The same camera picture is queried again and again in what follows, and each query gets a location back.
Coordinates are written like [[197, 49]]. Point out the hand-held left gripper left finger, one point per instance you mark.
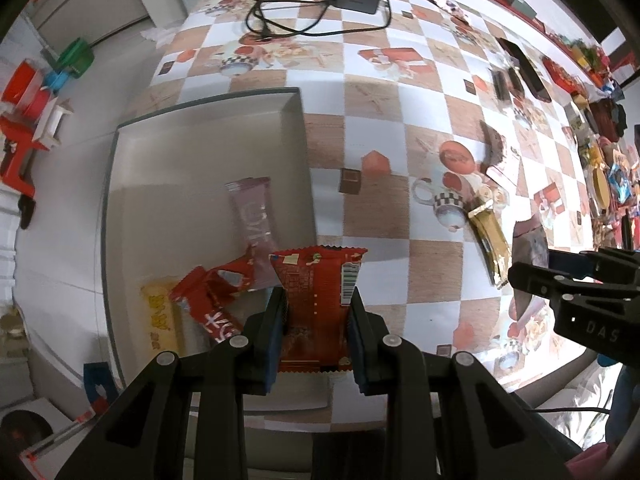
[[265, 350]]

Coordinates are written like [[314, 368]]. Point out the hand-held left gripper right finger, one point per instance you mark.
[[361, 355]]

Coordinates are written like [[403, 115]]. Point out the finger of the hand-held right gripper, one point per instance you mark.
[[565, 262], [535, 280]]

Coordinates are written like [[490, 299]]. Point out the dark grey snack packet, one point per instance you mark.
[[532, 247]]

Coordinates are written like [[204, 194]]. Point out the large red snack packet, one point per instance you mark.
[[315, 300]]

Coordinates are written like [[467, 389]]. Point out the grey cardboard box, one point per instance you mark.
[[190, 160]]

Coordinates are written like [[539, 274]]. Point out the gold snack packet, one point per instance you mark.
[[492, 240]]

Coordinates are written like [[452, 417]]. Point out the crumpled red snack packet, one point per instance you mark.
[[210, 305]]

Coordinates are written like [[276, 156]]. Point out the checkered printed tablecloth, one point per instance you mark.
[[435, 270]]

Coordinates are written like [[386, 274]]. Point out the pink white snack packet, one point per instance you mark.
[[505, 170]]

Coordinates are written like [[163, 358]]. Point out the yellow snack packet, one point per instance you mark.
[[157, 315]]

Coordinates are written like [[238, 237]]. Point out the brown snack packet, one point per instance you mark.
[[494, 145]]

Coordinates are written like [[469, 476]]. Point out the row of assorted snack packets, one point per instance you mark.
[[600, 110]]

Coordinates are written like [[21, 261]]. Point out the blue plastic object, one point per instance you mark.
[[97, 380]]

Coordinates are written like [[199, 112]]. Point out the small dark snack bar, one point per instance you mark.
[[516, 82], [500, 85]]

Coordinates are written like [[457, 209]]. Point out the long black flat object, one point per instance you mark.
[[525, 67]]

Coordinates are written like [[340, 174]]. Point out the white box with black disc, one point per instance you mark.
[[50, 415]]

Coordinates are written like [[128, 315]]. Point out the small black object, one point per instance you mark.
[[27, 210]]

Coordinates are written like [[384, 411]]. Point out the red plastic stand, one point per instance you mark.
[[17, 165]]

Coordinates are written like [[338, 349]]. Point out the white plastic holder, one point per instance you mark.
[[50, 125]]

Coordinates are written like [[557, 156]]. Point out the crumpled white tissue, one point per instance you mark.
[[160, 35]]

